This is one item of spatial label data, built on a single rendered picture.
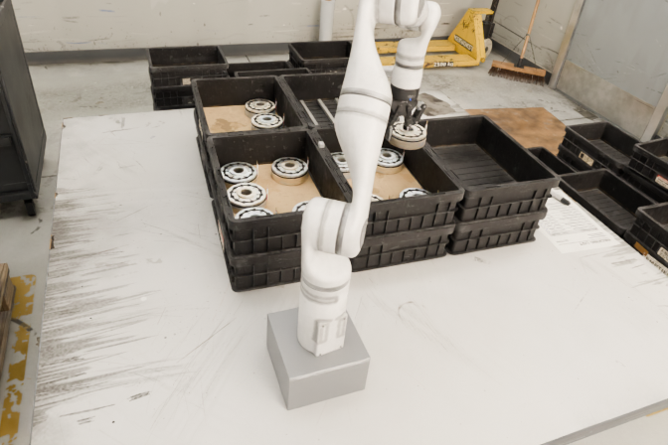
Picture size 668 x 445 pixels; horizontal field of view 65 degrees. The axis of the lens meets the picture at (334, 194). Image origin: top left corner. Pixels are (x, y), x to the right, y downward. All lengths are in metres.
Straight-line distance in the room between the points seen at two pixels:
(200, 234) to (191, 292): 0.22
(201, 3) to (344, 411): 3.84
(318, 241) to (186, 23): 3.82
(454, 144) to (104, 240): 1.11
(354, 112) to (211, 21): 3.77
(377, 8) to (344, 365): 0.66
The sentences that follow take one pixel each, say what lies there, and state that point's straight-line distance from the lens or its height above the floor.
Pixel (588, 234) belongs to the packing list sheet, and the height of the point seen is 0.70.
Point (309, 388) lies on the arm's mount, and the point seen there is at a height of 0.76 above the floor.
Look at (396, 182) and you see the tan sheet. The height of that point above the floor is 0.83.
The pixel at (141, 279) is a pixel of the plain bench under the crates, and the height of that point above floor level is 0.70.
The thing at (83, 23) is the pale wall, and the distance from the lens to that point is 4.57.
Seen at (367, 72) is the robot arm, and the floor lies 1.32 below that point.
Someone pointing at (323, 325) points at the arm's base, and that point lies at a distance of 1.01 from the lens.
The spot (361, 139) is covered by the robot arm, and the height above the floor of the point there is 1.23.
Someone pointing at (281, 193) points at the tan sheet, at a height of 0.83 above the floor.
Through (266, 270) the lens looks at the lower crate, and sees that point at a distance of 1.29.
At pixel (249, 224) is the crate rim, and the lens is 1.17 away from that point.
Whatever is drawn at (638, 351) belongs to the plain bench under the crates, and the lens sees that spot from 1.48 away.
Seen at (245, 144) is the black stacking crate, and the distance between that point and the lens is 1.51.
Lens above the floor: 1.65
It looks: 35 degrees down
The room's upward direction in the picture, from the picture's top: 6 degrees clockwise
